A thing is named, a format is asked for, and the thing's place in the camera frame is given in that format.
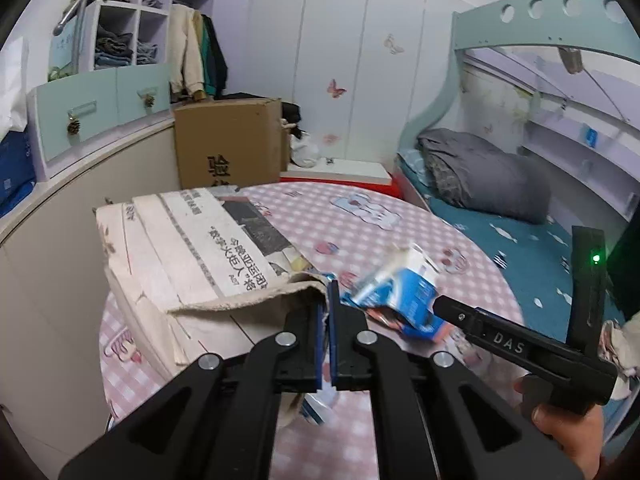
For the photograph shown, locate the white wardrobe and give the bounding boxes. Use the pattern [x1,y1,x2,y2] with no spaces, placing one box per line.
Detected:
[244,0,463,161]

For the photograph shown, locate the mint drawer unit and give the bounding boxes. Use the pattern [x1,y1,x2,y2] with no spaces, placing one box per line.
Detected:
[27,62,174,181]

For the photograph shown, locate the dark hanging clothes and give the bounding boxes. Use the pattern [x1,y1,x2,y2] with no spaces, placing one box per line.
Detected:
[200,12,229,99]

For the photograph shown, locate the person's right hand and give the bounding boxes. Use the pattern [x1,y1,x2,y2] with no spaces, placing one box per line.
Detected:
[514,374,607,480]

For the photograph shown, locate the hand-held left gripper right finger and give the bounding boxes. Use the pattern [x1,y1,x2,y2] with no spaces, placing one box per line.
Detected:
[332,279,584,480]

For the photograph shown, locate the blue white crushed carton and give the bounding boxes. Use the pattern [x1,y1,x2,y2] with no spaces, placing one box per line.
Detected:
[340,242,454,345]

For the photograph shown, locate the folded grey clothes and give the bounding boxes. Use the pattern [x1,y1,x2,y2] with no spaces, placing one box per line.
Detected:
[94,31,135,69]

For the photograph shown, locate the lavender bed shelf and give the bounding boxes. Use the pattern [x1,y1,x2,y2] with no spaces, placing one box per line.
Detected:
[519,94,640,222]

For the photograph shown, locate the pale floral cloth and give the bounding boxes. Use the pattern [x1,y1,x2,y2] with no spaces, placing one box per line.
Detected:
[599,310,640,401]

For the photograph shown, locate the white shelf unit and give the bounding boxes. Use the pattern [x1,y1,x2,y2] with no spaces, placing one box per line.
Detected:
[79,0,217,72]

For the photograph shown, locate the brown cardboard box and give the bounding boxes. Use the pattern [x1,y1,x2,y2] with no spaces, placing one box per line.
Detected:
[172,97,292,192]

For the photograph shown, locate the blue bag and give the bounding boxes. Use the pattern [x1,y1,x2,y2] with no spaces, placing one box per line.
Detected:
[0,129,37,219]

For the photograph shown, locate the pink checked tablecloth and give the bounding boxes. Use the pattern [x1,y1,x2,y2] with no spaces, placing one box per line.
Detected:
[97,182,527,480]

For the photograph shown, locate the black bag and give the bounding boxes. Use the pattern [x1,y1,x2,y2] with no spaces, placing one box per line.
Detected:
[220,91,302,137]

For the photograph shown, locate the blue white packet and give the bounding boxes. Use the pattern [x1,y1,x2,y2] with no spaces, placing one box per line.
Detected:
[299,390,342,427]

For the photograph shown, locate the small white plastic bag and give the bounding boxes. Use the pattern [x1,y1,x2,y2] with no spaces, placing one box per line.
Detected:
[290,132,320,169]

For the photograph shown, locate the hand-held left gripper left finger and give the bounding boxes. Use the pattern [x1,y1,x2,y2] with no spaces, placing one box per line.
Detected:
[59,280,334,480]

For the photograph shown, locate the white red flat box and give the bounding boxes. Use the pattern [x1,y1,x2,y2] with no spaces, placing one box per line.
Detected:
[278,157,402,199]

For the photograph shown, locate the white curved cabinet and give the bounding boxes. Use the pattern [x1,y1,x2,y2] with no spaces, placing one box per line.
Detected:
[0,110,182,466]

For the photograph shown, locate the grey quilt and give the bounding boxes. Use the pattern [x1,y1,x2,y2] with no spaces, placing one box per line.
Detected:
[417,127,552,224]

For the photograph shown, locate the teal patterned bedsheet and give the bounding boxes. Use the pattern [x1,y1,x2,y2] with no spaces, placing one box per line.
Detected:
[399,150,628,343]

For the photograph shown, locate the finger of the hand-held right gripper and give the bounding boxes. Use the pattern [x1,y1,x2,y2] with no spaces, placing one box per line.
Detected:
[431,295,490,343]

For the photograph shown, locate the mint bunk bed frame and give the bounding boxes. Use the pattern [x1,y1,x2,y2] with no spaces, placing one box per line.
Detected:
[397,0,640,221]

